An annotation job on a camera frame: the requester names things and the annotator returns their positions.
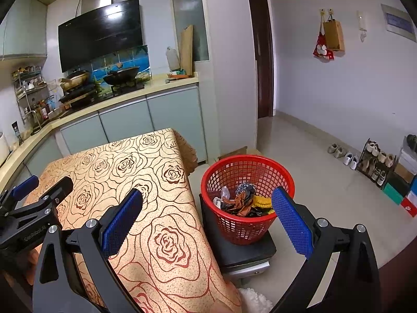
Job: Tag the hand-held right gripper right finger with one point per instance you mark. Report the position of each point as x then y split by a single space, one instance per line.
293 225

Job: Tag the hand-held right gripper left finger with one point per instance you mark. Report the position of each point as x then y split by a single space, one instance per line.
122 221

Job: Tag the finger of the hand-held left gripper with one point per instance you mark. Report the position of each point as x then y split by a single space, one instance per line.
49 199
24 186

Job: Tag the black wrapper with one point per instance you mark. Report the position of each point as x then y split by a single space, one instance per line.
267 212

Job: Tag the red plastic basket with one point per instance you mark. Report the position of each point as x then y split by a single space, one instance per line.
247 231

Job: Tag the grey patterned scrubber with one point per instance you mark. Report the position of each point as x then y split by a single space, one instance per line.
245 189

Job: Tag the clear plastic bag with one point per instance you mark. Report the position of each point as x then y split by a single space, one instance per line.
225 193

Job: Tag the white printed packet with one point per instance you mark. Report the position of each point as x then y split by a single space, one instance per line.
217 201

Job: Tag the black padded stool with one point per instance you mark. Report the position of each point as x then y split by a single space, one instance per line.
247 254

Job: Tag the rose-patterned tablecloth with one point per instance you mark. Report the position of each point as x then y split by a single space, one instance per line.
130 166

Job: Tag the white fluffy cloth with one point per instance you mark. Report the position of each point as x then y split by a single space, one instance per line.
257 301

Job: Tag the beige shoe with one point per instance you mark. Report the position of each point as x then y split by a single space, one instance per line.
332 148
338 152

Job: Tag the white shoe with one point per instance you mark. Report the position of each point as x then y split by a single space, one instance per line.
354 162
347 158

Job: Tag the metal spice rack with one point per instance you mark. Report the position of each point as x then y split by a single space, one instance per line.
32 97

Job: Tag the black shoe rack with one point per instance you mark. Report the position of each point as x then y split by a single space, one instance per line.
361 166

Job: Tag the flat cardboard box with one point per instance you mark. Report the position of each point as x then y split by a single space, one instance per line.
237 152

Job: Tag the black induction cooker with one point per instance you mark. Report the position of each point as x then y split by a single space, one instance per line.
78 97

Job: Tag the kitchen counter with cabinets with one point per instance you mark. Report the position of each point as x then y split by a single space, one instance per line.
130 117

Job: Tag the group of racked shoes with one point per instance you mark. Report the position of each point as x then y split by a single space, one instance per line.
378 163

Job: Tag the green shoe box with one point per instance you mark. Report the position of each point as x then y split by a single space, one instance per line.
395 194

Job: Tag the red shoe box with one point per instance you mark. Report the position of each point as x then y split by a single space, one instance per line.
409 207

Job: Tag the brass cooking pot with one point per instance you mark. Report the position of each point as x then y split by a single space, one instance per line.
75 80

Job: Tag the brown shoe box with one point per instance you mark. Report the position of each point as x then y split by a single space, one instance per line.
403 172

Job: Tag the gas stove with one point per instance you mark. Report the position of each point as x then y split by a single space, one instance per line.
123 90

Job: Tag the black wok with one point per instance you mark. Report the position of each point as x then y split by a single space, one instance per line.
121 75

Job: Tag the small orange utensil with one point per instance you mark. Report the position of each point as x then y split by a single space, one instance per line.
178 75

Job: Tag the blue scenic backsplash panel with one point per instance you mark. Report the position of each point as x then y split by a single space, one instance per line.
143 58

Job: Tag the black range hood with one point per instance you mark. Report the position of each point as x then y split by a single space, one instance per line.
101 36

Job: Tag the white plastic jug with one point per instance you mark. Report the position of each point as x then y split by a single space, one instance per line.
172 59

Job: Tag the brown wooden door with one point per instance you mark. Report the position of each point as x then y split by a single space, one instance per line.
260 55

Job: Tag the red hanging ornament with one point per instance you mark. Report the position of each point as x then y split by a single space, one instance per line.
322 50

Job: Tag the wooden cutting board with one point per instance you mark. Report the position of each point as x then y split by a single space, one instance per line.
186 50

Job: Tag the brown paper bag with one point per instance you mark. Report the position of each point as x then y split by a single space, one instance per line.
334 36

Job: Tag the frosted glass panel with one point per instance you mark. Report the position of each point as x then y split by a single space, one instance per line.
189 16

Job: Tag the pale wall cabinet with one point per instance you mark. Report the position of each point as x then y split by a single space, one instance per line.
22 26

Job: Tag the white wall intercom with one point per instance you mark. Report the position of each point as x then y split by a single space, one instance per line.
361 26

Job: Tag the grey wall panel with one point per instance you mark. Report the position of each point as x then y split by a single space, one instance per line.
397 22

